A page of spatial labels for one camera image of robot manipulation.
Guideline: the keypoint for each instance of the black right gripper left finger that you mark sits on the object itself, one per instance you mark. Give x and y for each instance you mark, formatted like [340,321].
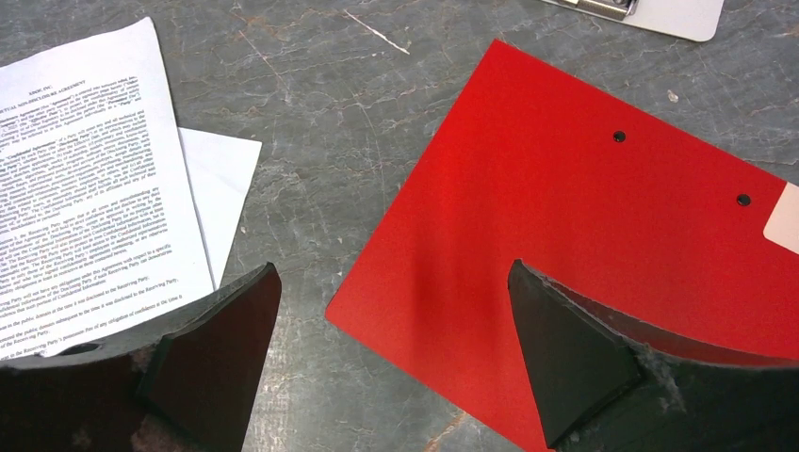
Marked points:
[183,381]

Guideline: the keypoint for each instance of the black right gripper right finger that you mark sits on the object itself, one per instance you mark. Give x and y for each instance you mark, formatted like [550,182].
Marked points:
[606,381]

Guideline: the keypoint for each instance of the printed text paper sheet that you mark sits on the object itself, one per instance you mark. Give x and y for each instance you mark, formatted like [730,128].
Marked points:
[99,230]

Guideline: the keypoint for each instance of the red folder black inside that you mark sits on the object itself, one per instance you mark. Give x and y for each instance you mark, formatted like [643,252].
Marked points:
[532,164]

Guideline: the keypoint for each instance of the blank white paper sheet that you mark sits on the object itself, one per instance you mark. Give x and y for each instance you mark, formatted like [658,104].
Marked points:
[220,172]

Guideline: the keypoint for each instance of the white clipboard metal clip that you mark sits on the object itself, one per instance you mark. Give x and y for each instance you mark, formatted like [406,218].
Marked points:
[686,19]

